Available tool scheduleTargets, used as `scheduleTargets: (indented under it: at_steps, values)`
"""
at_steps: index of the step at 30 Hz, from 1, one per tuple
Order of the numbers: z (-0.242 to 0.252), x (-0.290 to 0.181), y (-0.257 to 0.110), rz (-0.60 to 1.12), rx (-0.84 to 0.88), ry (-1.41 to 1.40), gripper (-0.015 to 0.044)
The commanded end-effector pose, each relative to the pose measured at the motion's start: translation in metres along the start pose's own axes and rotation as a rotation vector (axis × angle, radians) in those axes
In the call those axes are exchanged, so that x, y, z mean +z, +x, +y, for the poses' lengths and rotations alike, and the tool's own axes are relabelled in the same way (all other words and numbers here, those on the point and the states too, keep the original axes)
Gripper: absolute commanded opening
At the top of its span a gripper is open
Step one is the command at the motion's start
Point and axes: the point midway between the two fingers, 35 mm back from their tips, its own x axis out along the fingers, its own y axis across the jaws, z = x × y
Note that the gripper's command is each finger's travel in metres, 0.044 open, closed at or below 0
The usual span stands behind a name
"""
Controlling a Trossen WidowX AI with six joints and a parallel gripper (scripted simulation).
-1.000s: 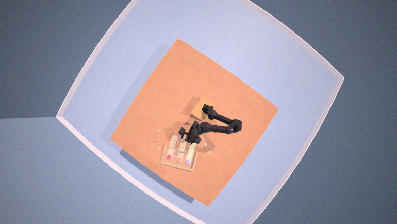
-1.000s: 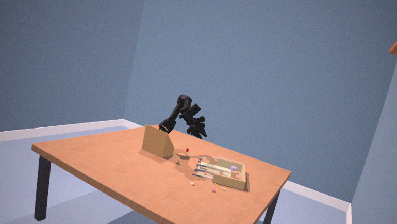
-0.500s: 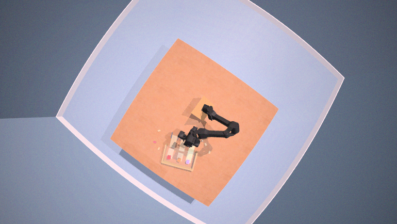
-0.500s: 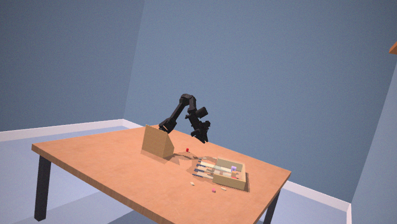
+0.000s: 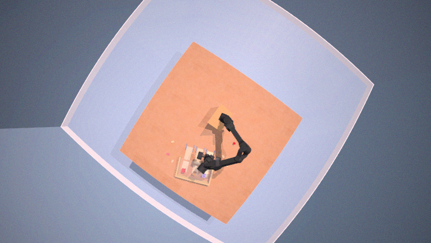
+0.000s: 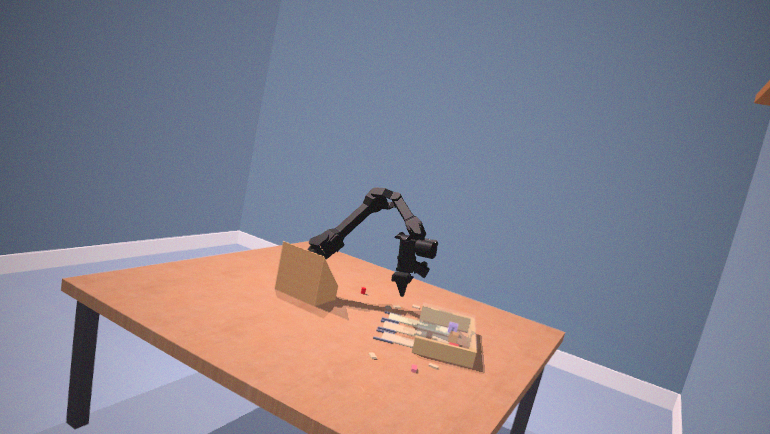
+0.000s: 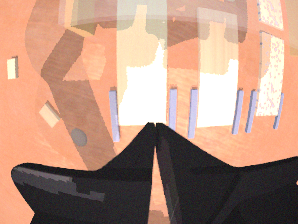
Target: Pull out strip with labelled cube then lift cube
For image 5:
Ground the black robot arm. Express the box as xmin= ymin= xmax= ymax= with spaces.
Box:
xmin=197 ymin=113 xmax=252 ymax=174

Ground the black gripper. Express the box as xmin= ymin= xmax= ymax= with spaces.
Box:
xmin=197 ymin=151 xmax=221 ymax=161

